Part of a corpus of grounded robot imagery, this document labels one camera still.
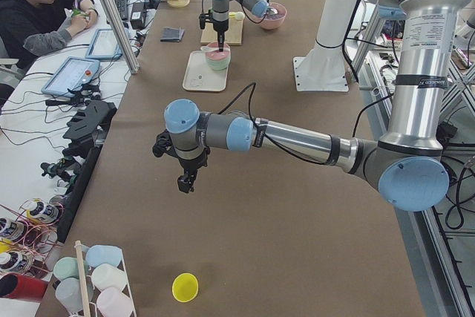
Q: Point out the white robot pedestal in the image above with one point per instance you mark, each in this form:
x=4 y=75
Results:
x=322 y=69

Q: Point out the bamboo cutting board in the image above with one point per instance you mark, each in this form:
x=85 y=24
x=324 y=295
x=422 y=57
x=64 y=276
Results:
x=233 y=36

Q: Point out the small pink bowl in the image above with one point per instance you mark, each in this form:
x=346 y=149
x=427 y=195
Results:
x=216 y=54

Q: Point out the blue teach pendant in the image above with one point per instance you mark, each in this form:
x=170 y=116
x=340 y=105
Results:
x=71 y=76
x=103 y=46

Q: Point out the seated person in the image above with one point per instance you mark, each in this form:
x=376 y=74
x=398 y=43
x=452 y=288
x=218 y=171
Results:
x=34 y=28

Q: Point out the large pink bowl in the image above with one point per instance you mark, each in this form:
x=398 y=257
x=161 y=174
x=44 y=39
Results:
x=275 y=20

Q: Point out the cream rabbit tray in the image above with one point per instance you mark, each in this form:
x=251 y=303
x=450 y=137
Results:
x=200 y=77

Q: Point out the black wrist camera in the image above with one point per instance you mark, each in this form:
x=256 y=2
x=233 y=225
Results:
x=204 y=19

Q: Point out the grey folded cloth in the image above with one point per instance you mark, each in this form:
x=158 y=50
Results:
x=171 y=34

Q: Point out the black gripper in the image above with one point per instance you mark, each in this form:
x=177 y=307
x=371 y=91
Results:
x=189 y=165
x=220 y=28

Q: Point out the red cup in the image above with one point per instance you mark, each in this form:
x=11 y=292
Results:
x=21 y=287

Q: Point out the green bowl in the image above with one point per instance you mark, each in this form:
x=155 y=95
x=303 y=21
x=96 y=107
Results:
x=218 y=64

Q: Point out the white cup rack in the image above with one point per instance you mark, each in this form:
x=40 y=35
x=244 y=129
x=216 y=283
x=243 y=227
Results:
x=94 y=282

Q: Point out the aluminium frame post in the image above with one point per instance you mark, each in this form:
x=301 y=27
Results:
x=122 y=39

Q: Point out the white ceramic spoon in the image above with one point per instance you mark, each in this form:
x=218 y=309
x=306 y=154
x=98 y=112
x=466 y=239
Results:
x=207 y=49

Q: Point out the yellow plastic cup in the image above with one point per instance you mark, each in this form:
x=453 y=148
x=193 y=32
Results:
x=185 y=287

